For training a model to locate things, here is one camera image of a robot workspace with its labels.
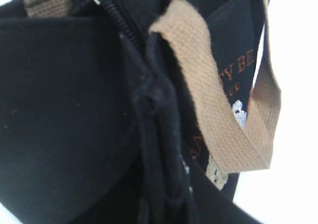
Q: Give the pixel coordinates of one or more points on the black canvas tote bag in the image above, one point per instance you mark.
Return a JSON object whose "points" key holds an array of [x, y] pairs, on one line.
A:
{"points": [[133, 111]]}

